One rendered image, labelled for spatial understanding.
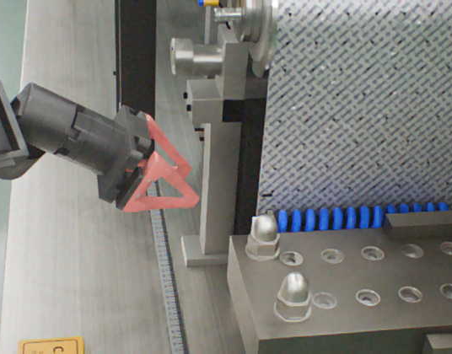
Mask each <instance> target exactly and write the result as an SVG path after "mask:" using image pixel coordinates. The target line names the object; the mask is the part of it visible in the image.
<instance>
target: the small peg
mask: <svg viewBox="0 0 452 354"><path fill-rule="evenodd" d="M213 19H214V21H215V22H221V21H223V22H228V21H229V22H234V21H236V22H240V21H241V19H242V10H241V8H215V9H214V10H213Z"/></svg>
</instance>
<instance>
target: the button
mask: <svg viewBox="0 0 452 354"><path fill-rule="evenodd" d="M18 354H84V338H83V337H82V336H73V337H61V338H50V339H39V340H27V341H20V342H19V343H18Z"/></svg>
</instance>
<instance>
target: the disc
mask: <svg viewBox="0 0 452 354"><path fill-rule="evenodd" d="M276 30H277V0H269V25H268V33H267V39H266V48H265V51H264V54H263V57H262V59H261V60H260V61H259V62H255V61H254V60H253V59H252V58H251V56H250V52H249V53H248V59H249V63H250V66H251V69H252V71H253V73H254V74H255V75H256V76H257V77H259V78H262V77H264V76H265V75H266V74H267V72H268V71H269V68H270V66H271V64H272V59H273V55H274V51H275V45H276Z"/></svg>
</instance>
